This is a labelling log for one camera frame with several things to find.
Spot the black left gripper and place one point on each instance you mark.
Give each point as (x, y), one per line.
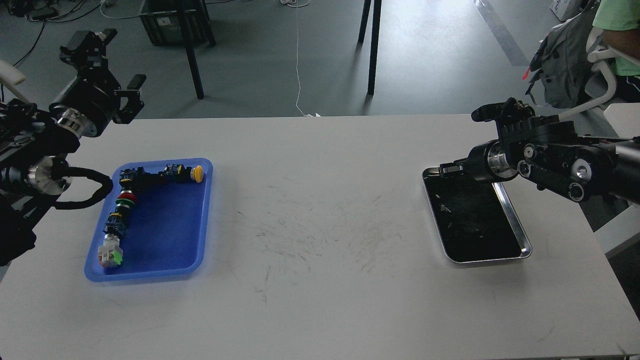
(94, 92)

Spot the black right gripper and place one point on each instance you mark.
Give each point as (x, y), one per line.
(485, 163)

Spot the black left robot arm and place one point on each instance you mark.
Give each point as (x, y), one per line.
(35, 175)

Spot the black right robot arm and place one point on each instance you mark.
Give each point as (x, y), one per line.
(548, 152)

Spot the steel tray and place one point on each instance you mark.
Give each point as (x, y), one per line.
(476, 221)

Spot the dark plastic crate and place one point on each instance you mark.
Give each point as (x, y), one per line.
(161, 23)

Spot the black table leg left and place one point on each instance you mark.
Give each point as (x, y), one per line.
(202, 18)

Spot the grey backpack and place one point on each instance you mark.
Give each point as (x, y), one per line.
(560, 64)

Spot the white chair right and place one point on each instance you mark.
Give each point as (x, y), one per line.
(600, 56)

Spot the blue plastic tray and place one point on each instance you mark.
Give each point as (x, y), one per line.
(166, 235)

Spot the black table legs middle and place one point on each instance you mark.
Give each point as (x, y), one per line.
(371, 9)

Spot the person in green shirt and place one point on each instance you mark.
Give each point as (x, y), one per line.
(619, 22)

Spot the red push button switch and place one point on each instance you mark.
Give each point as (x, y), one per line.
(135, 180)

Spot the yellow push button switch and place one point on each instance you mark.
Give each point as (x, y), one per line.
(179, 173)

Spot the green push button switch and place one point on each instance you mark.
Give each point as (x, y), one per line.
(118, 221)

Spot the green illuminated square switch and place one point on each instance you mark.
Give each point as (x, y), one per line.
(110, 253)

